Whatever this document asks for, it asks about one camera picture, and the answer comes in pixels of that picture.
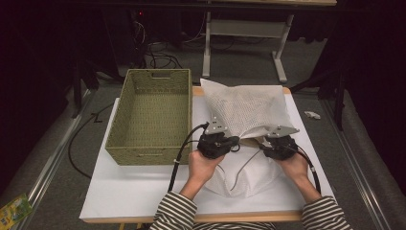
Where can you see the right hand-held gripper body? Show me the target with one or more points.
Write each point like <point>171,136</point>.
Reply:
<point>282,147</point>

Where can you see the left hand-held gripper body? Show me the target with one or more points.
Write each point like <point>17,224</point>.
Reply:
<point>212,145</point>

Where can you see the white mesh laundry bag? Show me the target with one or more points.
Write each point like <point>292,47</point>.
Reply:
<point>249,108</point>

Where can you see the green woven basket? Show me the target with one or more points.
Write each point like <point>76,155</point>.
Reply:
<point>153,121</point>

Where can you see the person's left hand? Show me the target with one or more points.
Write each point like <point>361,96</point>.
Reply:
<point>201,169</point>

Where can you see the person's right hand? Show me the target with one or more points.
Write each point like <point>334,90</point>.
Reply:
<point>297,169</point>

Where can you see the white paper scrap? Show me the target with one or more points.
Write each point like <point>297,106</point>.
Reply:
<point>312,114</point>

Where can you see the black stand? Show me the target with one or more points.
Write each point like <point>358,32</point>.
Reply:
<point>77,89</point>
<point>340,102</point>

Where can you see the person's striped shirt torso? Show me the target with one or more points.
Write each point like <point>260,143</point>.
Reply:
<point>242,226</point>

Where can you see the white board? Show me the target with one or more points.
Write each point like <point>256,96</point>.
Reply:
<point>134,191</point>

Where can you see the white-framed desk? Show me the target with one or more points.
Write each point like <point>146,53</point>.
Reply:
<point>245,28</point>

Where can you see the green and yellow packet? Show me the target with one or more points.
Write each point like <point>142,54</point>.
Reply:
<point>14,211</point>

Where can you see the metal floor rail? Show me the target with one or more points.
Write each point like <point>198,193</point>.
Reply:
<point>48,166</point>
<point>357,166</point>

